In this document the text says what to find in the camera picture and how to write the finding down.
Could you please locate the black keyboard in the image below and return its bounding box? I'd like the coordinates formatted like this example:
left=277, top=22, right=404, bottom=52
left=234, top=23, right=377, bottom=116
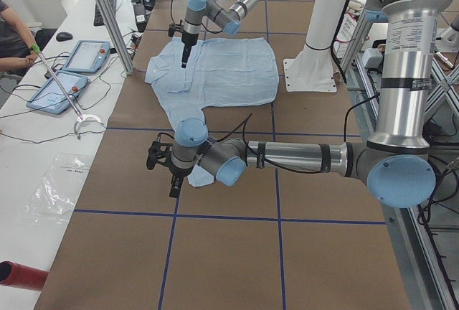
left=93, top=0, right=118, bottom=27

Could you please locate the white curved bracket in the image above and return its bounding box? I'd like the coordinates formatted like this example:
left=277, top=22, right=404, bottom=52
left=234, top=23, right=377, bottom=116
left=73, top=114, right=105, bottom=140

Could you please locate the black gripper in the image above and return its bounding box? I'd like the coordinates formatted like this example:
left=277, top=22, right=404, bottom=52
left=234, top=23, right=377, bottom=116
left=181, top=31, right=197, bottom=68
left=169, top=165, right=193, bottom=197

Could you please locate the lower blue teach pendant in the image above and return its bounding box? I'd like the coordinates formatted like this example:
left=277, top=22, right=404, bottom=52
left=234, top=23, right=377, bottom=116
left=26, top=70, right=88, bottom=115

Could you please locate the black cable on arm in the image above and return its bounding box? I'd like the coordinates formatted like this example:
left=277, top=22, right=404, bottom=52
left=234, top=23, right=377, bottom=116
left=211, top=112, right=345, bottom=174

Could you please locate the aluminium frame post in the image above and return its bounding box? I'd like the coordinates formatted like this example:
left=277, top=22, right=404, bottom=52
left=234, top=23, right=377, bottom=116
left=95, top=0, right=134, bottom=75

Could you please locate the metal rod green handle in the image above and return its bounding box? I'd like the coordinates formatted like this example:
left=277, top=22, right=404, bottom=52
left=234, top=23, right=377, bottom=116
left=30, top=44, right=83, bottom=121

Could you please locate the red cylinder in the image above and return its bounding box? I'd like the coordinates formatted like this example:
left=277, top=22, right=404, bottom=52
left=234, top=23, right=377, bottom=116
left=1, top=261, right=48, bottom=291

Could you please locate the upper blue teach pendant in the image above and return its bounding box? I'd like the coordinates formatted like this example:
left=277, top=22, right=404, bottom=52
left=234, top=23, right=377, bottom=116
left=62, top=40, right=110, bottom=74

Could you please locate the black computer mouse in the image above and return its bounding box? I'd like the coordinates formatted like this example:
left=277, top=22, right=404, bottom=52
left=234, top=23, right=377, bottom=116
left=55, top=32, right=73, bottom=42

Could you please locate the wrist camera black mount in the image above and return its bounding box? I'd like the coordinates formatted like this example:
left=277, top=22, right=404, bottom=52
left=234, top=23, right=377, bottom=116
left=146, top=141, right=173, bottom=170
left=168, top=20, right=184, bottom=37

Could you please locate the blue teach pendant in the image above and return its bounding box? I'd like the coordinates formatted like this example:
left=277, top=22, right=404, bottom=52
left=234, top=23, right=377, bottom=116
left=62, top=40, right=110, bottom=74
left=26, top=70, right=88, bottom=115

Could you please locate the light blue button-up shirt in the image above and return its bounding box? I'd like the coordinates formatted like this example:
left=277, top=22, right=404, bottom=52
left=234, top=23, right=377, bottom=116
left=145, top=37, right=279, bottom=187

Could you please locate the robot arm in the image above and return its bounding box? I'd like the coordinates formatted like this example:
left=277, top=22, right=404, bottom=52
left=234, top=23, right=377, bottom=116
left=166, top=0, right=456, bottom=210
left=178, top=0, right=262, bottom=68

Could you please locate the black box with label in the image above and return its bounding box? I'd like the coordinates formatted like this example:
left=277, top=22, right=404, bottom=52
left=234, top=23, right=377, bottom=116
left=133, top=4, right=148, bottom=32

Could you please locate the white camera mast pedestal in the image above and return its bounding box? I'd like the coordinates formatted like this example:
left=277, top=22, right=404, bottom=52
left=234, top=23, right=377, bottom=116
left=283, top=0, right=347, bottom=93

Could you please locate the seated person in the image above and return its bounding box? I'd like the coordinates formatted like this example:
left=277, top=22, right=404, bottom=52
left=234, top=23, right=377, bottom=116
left=1, top=1, right=56, bottom=76

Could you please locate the clear plastic bag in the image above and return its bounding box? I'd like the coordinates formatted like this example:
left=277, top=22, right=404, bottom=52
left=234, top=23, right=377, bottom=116
left=19, top=154, right=94, bottom=227

